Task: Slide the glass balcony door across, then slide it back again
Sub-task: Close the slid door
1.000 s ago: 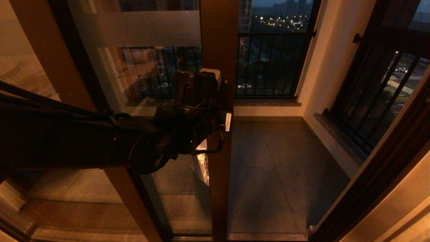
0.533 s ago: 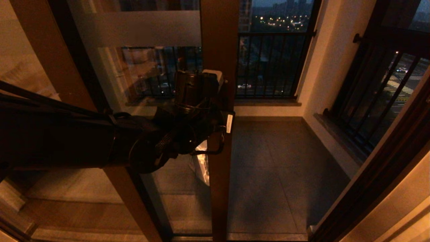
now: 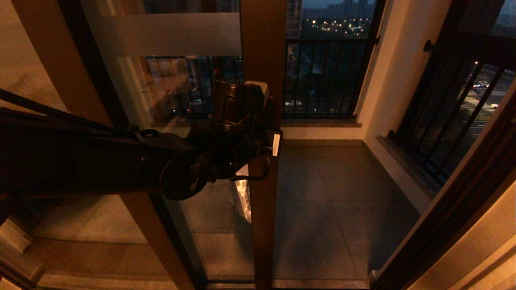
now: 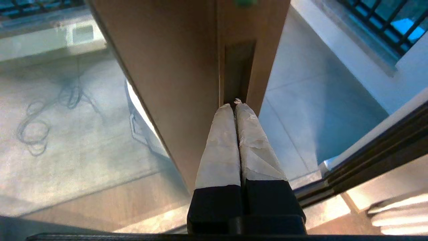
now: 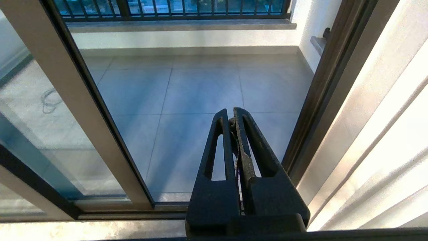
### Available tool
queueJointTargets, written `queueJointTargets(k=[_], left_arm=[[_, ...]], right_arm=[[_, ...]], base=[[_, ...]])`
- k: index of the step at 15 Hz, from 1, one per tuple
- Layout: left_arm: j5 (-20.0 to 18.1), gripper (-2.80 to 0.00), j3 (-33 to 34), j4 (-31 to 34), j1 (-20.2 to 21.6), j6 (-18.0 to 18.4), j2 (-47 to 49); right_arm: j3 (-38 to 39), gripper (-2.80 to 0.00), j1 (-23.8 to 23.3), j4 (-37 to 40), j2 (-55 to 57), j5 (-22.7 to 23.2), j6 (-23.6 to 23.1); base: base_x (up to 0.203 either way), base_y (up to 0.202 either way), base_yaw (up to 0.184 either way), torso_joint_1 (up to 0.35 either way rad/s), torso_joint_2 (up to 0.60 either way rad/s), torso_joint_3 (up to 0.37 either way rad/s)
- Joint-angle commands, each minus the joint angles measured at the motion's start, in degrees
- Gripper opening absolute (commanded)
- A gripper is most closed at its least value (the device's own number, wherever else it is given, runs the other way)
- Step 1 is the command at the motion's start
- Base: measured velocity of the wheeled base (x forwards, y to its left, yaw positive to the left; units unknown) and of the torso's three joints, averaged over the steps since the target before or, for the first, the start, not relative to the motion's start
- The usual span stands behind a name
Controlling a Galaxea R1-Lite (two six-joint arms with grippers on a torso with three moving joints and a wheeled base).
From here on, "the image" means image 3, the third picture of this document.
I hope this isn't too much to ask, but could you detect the brown framed sliding glass door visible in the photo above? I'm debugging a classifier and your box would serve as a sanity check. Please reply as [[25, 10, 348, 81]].
[[81, 0, 288, 290]]

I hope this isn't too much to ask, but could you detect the dark brown door jamb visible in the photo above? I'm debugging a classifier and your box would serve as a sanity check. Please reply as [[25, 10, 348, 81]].
[[369, 81, 516, 290]]

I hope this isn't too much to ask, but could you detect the brown framed fixed glass panel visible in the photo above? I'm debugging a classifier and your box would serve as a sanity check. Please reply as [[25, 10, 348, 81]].
[[0, 0, 206, 290]]

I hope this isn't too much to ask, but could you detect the black balcony railing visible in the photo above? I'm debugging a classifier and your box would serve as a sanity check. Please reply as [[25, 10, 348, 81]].
[[147, 0, 381, 120], [389, 0, 516, 190]]

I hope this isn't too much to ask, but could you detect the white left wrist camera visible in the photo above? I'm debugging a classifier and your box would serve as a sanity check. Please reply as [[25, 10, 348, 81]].
[[244, 81, 270, 110]]

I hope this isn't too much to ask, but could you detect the black cable with white label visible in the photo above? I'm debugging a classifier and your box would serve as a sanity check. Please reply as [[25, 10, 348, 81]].
[[230, 133, 282, 182]]

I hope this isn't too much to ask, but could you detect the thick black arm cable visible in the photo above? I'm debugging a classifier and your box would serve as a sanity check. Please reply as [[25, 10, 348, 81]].
[[0, 88, 137, 135]]

